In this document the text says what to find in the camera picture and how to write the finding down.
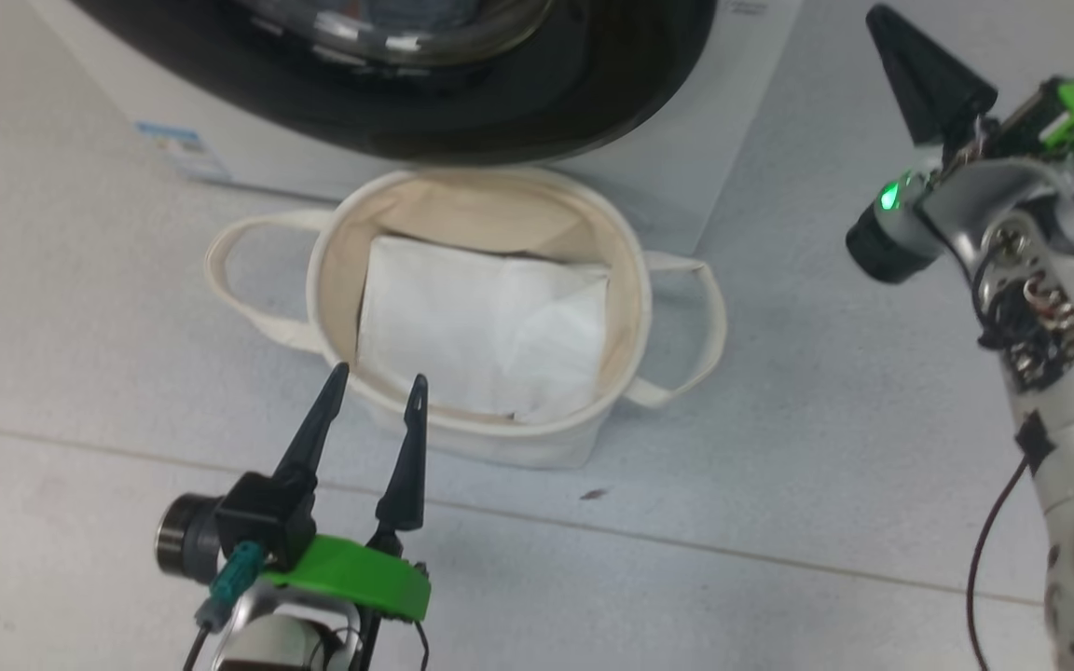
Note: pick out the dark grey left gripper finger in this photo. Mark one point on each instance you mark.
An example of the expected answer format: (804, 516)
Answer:
(406, 466)
(318, 429)

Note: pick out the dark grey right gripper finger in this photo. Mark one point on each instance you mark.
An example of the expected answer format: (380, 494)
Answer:
(933, 84)

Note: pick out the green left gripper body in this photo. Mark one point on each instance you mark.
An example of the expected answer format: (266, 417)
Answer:
(360, 578)

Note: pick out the black glass washing machine door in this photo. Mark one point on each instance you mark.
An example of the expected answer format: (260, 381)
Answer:
(546, 112)

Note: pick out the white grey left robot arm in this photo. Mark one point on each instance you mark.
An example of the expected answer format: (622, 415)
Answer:
(276, 648)

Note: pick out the cream canvas laundry basket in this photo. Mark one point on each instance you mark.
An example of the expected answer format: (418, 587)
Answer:
(500, 447)

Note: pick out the white sheet basket liner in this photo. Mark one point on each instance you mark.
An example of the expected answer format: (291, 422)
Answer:
(481, 326)

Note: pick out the white front-load washing machine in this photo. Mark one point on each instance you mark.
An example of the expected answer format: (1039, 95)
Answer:
(686, 168)

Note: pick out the blue energy label sticker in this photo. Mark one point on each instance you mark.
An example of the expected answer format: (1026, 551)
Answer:
(183, 149)

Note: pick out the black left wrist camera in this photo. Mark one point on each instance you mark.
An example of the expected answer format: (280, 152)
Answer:
(257, 522)

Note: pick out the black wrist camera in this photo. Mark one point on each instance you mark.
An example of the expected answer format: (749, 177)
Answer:
(257, 522)
(882, 247)

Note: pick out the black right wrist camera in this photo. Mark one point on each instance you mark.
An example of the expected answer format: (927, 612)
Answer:
(882, 247)

